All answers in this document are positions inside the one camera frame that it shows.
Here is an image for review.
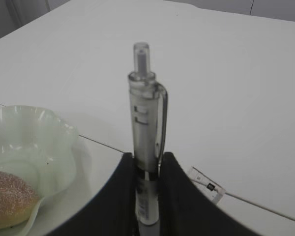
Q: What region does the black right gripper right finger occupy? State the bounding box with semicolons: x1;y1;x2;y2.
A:
159;152;257;236

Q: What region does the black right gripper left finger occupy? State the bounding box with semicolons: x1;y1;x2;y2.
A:
48;152;136;236

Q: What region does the transparent plastic ruler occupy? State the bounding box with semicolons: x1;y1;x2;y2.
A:
187;167;226;205

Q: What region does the sugared bread bun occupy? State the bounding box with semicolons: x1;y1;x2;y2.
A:
0;171;40;230

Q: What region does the clear grey pen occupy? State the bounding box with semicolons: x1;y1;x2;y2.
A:
128;42;168;236

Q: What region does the pale green wavy plate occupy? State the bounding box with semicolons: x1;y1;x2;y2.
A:
0;105;79;236

